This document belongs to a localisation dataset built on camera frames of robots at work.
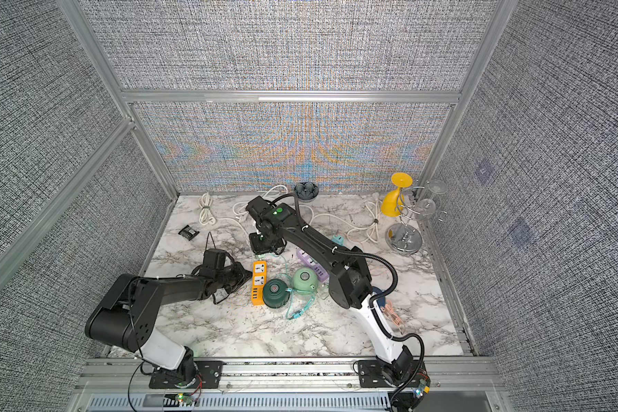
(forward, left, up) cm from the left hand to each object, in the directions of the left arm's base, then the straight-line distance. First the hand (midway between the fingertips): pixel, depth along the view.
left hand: (257, 273), depth 94 cm
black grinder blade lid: (+40, -20, +2) cm, 44 cm away
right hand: (+4, -1, +13) cm, 14 cm away
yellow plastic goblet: (+19, -51, +16) cm, 56 cm away
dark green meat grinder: (-12, -8, +10) cm, 18 cm away
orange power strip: (-3, -1, +2) cm, 4 cm away
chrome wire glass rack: (+13, -58, +1) cm, 59 cm away
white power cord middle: (+33, +10, 0) cm, 34 cm away
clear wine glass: (+18, -64, +12) cm, 68 cm away
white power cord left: (+27, +24, +1) cm, 36 cm away
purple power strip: (-3, -23, +3) cm, 24 cm away
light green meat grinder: (-8, -17, +9) cm, 21 cm away
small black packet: (+19, +29, +1) cm, 35 cm away
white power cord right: (+17, -40, -1) cm, 44 cm away
